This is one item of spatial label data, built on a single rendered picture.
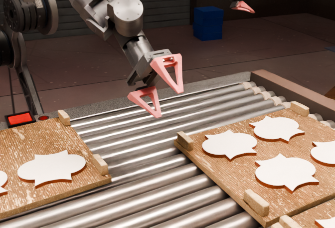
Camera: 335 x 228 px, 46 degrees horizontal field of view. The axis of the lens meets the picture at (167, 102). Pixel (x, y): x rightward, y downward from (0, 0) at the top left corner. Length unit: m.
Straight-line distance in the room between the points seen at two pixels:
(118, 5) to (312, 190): 0.55
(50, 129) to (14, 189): 0.26
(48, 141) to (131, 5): 0.45
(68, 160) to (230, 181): 0.37
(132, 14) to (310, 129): 0.60
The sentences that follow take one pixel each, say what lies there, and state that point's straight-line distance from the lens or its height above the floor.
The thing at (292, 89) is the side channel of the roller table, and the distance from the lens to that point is 1.34.
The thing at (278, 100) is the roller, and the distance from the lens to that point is 1.32.
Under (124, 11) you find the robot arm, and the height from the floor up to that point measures 1.29.
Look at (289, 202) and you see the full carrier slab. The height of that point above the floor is 0.94.
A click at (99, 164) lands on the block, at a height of 0.96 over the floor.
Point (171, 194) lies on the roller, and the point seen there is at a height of 0.91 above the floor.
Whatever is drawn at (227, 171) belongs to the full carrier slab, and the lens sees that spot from 0.90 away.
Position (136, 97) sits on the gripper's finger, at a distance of 0.82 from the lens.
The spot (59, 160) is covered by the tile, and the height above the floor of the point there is 0.95.
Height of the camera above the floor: 1.44
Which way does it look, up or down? 25 degrees down
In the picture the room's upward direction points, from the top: straight up
